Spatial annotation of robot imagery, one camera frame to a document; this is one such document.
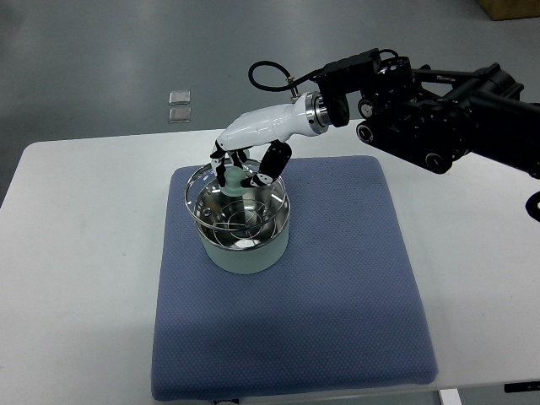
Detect glass lid with green knob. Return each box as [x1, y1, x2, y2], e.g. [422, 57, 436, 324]
[185, 159, 290, 250]

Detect metal floor plate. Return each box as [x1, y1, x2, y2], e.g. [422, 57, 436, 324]
[169, 89, 191, 105]
[168, 107, 192, 123]

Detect blue quilted mat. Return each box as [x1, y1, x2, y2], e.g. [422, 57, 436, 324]
[152, 156, 438, 401]

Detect upper metal floor plate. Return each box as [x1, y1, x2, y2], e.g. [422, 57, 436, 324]
[169, 89, 191, 105]

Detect brown cardboard box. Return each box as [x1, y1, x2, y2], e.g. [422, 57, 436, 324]
[477, 0, 540, 21]

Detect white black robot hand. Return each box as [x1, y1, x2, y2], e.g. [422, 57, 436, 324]
[210, 92, 328, 188]

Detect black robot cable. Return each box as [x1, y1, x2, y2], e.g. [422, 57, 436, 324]
[248, 61, 317, 104]

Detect black table control panel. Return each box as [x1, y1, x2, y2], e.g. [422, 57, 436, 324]
[504, 381, 540, 393]

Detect green pot with steel interior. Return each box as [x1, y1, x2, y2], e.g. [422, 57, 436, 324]
[186, 181, 290, 275]

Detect lower metal floor plate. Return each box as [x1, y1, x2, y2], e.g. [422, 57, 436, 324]
[168, 107, 192, 123]

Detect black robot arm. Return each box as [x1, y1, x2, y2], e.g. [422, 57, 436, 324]
[210, 48, 539, 189]

